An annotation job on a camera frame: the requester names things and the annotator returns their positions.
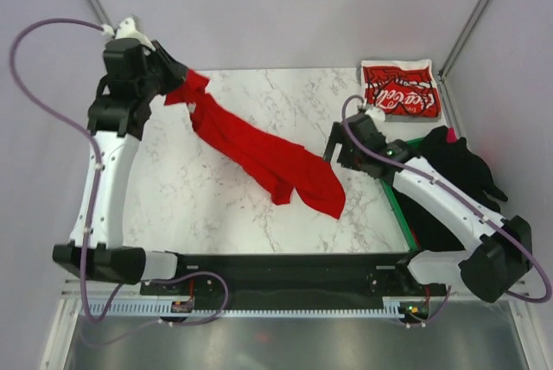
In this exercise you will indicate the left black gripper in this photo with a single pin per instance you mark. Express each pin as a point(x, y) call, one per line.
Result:
point(177, 73)

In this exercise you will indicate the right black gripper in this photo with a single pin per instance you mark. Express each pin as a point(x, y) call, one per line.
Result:
point(339, 136)

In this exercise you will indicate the plain red t-shirt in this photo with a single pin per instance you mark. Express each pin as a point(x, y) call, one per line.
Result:
point(277, 165)

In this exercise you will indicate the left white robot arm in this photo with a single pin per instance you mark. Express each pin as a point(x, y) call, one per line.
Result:
point(95, 250)

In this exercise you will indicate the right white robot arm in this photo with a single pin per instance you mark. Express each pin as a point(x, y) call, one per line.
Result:
point(495, 251)

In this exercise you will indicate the green plastic bin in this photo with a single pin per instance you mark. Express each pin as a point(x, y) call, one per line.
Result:
point(402, 214)

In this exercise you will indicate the folded red Coca-Cola t-shirt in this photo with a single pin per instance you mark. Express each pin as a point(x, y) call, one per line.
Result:
point(401, 89)

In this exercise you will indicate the black clothes pile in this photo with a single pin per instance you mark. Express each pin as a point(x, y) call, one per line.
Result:
point(450, 156)

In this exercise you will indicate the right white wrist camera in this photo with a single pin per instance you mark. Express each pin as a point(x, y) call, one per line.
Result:
point(372, 111)

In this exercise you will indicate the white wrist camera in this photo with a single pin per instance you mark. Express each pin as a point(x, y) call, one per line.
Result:
point(372, 111)
point(127, 28)

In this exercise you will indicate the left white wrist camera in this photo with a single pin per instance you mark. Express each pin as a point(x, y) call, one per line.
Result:
point(127, 28)

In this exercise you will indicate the white slotted cable duct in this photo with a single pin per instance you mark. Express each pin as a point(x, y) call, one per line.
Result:
point(173, 309)

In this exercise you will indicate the right aluminium frame post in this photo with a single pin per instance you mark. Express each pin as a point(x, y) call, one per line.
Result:
point(470, 25)

